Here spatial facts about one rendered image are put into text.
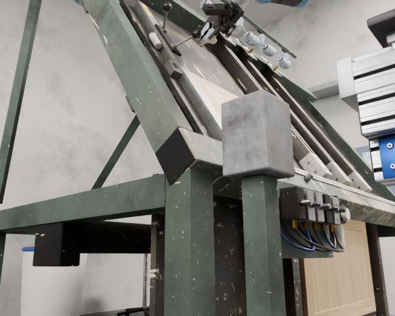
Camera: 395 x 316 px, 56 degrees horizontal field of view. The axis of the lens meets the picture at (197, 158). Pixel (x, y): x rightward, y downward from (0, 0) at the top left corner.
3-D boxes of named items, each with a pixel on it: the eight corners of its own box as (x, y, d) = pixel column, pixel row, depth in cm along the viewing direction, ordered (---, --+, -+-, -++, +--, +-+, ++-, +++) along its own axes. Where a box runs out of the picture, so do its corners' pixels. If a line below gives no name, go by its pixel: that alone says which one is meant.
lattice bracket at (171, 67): (170, 76, 137) (175, 69, 135) (163, 64, 140) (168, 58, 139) (177, 79, 139) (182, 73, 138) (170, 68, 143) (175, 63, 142)
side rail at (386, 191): (388, 214, 254) (402, 204, 249) (298, 109, 316) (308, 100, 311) (392, 215, 260) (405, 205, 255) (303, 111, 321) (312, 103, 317)
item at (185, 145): (169, 188, 94) (196, 159, 90) (153, 153, 101) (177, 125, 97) (404, 229, 253) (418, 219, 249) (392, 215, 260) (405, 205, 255)
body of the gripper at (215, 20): (227, 38, 152) (247, 14, 147) (214, 29, 146) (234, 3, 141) (219, 28, 156) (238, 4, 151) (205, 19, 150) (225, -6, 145)
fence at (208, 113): (225, 157, 117) (233, 148, 115) (132, 7, 170) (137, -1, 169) (234, 159, 121) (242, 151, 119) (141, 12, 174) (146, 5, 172)
